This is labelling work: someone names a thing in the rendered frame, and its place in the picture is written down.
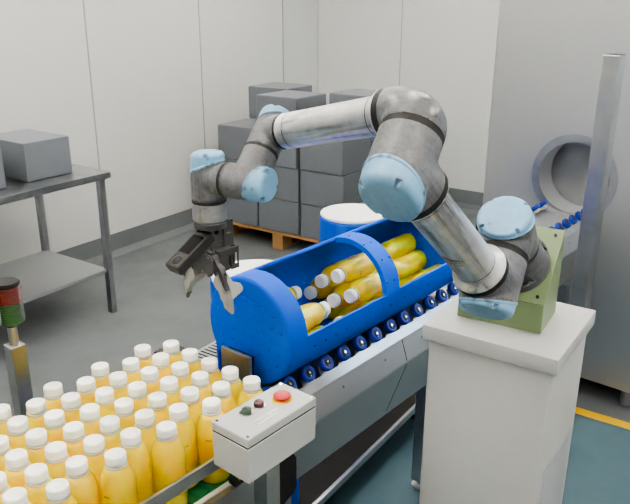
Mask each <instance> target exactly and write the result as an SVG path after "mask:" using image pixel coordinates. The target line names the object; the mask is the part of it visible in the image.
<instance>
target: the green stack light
mask: <svg viewBox="0 0 630 504"><path fill-rule="evenodd" d="M25 319H26V318H25V311H24V304H23V300H22V301H21V302H20V303H18V304H16V305H12V306H6V307H0V326H4V327H8V326H15V325H18V324H20V323H22V322H24V320H25Z"/></svg>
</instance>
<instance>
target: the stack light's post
mask: <svg viewBox="0 0 630 504"><path fill-rule="evenodd" d="M4 352H5V358H6V365H7V371H8V377H9V384H10V390H11V397H12V403H13V410H14V416H18V415H23V416H26V415H27V414H26V412H27V410H26V403H27V402H28V401H29V400H31V399H33V391H32V384H31V377H30V370H29V363H28V356H27V349H26V344H25V343H23V342H21V341H19V345H17V346H10V345H9V343H7V344H4Z"/></svg>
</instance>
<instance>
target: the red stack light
mask: <svg viewBox="0 0 630 504"><path fill-rule="evenodd" d="M22 300H23V297H22V290H21V284H19V285H18V286H17V287H15V288H12V289H8V290H0V307H6V306H12V305H16V304H18V303H20V302H21V301H22Z"/></svg>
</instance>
